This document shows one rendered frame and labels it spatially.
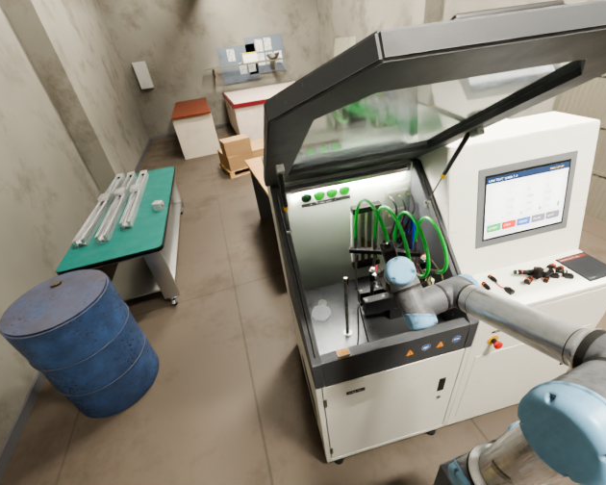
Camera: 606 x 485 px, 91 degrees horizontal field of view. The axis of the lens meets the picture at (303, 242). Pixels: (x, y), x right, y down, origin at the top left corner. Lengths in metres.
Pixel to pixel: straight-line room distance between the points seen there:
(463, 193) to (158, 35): 9.40
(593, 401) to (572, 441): 0.06
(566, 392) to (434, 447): 1.63
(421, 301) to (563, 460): 0.39
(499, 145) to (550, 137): 0.24
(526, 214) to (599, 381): 1.13
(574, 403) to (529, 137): 1.19
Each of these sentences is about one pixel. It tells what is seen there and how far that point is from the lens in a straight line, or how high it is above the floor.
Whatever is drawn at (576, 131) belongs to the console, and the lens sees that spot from 1.75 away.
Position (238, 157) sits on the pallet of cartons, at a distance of 5.74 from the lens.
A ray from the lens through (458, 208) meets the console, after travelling 1.43.
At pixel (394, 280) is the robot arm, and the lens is 0.80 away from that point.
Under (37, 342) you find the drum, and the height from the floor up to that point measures 0.80.
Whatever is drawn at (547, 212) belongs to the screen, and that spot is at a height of 1.20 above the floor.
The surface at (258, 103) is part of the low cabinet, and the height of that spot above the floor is 0.90.
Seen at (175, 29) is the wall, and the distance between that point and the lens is 10.12.
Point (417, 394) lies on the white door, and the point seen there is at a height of 0.52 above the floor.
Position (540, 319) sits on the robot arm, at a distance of 0.76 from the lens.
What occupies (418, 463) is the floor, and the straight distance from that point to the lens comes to 2.12.
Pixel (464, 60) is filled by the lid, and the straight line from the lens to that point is 0.55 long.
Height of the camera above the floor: 1.97
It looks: 34 degrees down
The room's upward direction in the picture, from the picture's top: 8 degrees counter-clockwise
